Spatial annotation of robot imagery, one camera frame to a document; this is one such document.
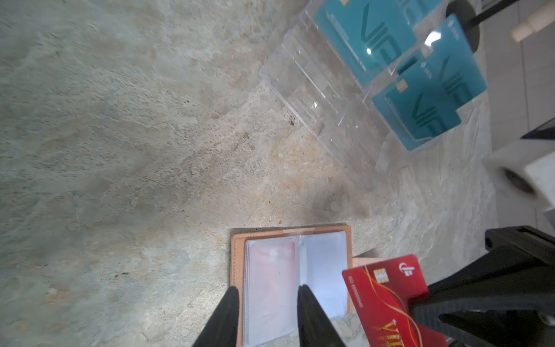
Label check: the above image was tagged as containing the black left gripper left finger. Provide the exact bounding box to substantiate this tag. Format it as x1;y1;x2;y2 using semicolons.
192;286;240;347

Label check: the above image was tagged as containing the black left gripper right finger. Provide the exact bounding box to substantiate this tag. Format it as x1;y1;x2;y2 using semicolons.
297;285;345;347

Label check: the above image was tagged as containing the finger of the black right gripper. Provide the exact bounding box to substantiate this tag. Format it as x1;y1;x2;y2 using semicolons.
409;226;554;346

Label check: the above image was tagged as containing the tan leather card holder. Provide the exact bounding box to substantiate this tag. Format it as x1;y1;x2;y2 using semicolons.
230;224;380;346

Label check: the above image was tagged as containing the teal vip card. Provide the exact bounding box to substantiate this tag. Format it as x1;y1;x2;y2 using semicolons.
371;61;462;151
423;14;487;108
314;0;417;87
397;0;443;29

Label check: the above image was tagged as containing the clear acrylic card stand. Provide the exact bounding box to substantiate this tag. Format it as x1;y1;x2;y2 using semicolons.
262;1;475;187

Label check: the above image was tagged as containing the beige microphone on black stand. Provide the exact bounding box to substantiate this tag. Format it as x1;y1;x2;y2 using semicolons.
445;0;554;53

